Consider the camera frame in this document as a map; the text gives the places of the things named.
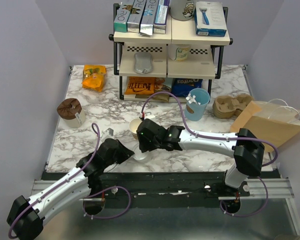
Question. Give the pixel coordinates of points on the white stirrers in cup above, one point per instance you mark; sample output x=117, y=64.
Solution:
x=192, y=99

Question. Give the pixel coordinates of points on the blue razor box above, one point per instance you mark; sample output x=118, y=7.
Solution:
x=209, y=19

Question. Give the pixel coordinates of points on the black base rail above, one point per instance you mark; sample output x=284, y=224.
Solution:
x=163, y=190

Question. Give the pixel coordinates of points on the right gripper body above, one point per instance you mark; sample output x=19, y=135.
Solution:
x=146, y=145

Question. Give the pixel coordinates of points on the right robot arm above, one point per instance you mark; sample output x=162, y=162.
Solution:
x=243, y=147

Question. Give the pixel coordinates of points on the blue plastic cup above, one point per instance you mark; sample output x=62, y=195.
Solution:
x=194, y=112

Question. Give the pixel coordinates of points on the purple white toothpaste box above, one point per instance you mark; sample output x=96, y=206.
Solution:
x=160, y=21

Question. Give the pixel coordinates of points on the brown paper bag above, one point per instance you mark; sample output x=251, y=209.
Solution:
x=274, y=121

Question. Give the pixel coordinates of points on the teal toothpaste box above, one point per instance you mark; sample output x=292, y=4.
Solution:
x=120, y=23

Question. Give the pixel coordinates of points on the white printed cup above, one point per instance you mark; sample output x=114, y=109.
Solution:
x=178, y=52

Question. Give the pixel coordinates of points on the orange Kettle chips bag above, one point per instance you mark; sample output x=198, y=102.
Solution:
x=143, y=87

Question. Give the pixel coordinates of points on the blue silver toothpaste box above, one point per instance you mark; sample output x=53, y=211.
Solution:
x=148, y=17

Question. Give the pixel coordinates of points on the orange snack bag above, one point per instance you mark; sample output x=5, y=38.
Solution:
x=94, y=77

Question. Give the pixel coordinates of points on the blue Doritos bag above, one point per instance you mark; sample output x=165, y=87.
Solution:
x=182, y=86

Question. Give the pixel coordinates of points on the brown paper cups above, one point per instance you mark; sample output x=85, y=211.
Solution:
x=133, y=126

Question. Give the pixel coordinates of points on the cardboard cup carrier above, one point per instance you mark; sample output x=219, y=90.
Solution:
x=225, y=106

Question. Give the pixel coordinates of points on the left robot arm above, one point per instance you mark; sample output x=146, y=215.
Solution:
x=28, y=216

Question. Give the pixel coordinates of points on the grey sponge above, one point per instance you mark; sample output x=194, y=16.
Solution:
x=143, y=62

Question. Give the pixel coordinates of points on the two-tier shelf rack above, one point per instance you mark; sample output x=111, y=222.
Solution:
x=204, y=60

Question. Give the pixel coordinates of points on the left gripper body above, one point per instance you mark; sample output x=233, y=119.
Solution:
x=110, y=162

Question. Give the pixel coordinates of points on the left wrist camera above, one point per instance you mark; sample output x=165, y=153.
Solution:
x=109, y=133

